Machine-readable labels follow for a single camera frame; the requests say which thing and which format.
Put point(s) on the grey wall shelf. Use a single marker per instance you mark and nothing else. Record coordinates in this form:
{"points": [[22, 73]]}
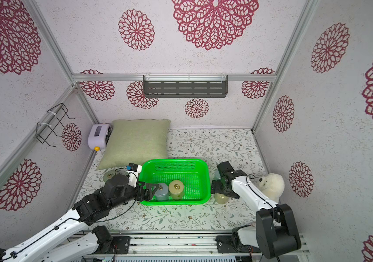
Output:
{"points": [[185, 86]]}

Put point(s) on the pale green tea canister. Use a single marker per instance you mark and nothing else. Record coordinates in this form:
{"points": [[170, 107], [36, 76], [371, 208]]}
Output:
{"points": [[108, 175]]}

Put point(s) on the lilac small appliance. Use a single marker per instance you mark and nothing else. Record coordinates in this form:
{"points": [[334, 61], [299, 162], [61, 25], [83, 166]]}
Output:
{"points": [[99, 136]]}

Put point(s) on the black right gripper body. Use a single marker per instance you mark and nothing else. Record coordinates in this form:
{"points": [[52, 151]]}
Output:
{"points": [[221, 185]]}

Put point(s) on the beige tea canister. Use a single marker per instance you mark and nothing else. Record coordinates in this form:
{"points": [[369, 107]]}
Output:
{"points": [[221, 198], [176, 189]]}

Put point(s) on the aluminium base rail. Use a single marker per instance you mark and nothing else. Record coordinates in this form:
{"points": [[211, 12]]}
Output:
{"points": [[203, 247]]}

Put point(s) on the white plush dog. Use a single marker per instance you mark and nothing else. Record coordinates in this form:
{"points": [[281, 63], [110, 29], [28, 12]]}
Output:
{"points": [[272, 185]]}

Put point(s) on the blue-grey tea canister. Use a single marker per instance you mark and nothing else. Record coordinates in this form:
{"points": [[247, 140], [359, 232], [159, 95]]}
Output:
{"points": [[162, 193], [216, 174]]}

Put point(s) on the green plastic basket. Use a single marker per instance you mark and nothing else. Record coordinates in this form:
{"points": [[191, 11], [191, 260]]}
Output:
{"points": [[193, 173]]}

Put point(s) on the black wire wall rack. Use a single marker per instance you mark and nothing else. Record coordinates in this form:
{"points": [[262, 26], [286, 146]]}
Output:
{"points": [[56, 115]]}

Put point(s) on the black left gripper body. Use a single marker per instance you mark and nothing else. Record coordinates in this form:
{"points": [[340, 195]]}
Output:
{"points": [[131, 194]]}

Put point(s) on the green pillow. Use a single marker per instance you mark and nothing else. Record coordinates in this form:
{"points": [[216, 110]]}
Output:
{"points": [[135, 141]]}

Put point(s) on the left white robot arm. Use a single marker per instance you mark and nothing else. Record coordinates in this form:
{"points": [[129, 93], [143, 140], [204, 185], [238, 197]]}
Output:
{"points": [[93, 208]]}

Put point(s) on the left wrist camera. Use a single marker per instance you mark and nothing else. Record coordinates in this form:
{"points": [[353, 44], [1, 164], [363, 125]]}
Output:
{"points": [[133, 171]]}

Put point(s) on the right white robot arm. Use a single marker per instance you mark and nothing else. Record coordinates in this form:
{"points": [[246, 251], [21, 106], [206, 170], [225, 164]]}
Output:
{"points": [[275, 232]]}

